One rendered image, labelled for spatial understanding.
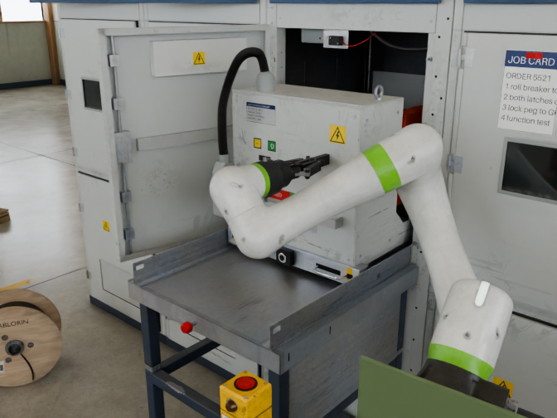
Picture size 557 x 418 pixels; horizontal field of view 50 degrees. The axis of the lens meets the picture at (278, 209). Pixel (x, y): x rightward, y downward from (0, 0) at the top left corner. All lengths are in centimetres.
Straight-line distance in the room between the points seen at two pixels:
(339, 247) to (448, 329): 62
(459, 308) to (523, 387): 76
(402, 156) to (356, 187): 12
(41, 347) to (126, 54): 153
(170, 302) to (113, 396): 119
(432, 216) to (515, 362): 62
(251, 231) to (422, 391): 52
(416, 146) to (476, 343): 46
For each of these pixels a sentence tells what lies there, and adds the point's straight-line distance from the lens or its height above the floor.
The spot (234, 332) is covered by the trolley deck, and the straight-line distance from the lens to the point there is 158.
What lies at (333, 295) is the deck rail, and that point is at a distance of 165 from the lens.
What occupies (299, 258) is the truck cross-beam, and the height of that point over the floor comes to 90.
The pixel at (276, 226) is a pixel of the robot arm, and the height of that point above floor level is 117.
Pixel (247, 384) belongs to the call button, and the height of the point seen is 91.
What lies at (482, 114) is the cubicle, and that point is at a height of 136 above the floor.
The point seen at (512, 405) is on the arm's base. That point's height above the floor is 93.
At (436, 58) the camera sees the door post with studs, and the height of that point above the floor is 150.
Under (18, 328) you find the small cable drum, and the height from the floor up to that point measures 29.
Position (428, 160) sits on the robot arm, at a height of 131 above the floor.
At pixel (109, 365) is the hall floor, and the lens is 309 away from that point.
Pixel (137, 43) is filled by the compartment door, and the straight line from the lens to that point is 196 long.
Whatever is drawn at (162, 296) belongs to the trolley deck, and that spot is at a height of 85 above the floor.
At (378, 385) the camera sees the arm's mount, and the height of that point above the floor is 98.
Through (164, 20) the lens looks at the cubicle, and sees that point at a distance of 261.
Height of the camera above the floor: 165
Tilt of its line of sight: 19 degrees down
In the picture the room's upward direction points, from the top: straight up
